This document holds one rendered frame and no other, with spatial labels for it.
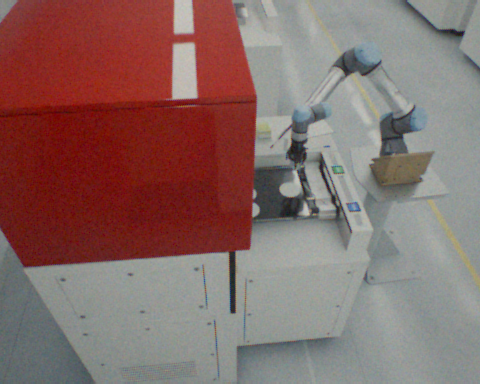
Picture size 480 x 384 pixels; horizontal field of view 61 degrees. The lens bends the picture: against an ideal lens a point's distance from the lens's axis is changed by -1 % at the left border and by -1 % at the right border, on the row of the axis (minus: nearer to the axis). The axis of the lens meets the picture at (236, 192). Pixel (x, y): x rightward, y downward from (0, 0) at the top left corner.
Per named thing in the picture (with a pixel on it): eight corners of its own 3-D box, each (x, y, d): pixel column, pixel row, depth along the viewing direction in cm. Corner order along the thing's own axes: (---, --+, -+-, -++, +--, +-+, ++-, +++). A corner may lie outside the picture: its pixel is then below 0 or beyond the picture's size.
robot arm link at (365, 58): (411, 124, 218) (350, 44, 203) (434, 119, 204) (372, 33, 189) (400, 140, 214) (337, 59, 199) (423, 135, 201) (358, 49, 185)
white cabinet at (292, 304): (233, 353, 237) (232, 273, 179) (220, 227, 305) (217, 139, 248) (340, 343, 241) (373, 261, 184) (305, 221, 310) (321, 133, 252)
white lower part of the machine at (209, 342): (106, 402, 217) (59, 329, 160) (120, 274, 276) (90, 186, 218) (237, 389, 222) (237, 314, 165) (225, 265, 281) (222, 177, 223)
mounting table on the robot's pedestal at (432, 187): (406, 158, 255) (412, 142, 246) (441, 210, 224) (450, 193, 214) (337, 165, 250) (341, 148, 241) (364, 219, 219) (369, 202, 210)
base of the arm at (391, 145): (399, 155, 228) (398, 138, 228) (414, 153, 213) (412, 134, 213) (374, 158, 227) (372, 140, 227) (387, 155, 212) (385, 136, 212)
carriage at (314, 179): (318, 220, 197) (319, 215, 195) (302, 170, 223) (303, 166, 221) (335, 218, 197) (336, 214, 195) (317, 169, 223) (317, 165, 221)
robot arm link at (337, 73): (336, 52, 212) (284, 117, 198) (350, 45, 202) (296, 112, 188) (350, 69, 216) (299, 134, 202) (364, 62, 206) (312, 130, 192)
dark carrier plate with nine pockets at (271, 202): (236, 221, 190) (236, 220, 190) (230, 172, 215) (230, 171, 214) (309, 215, 193) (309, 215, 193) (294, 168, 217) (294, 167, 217)
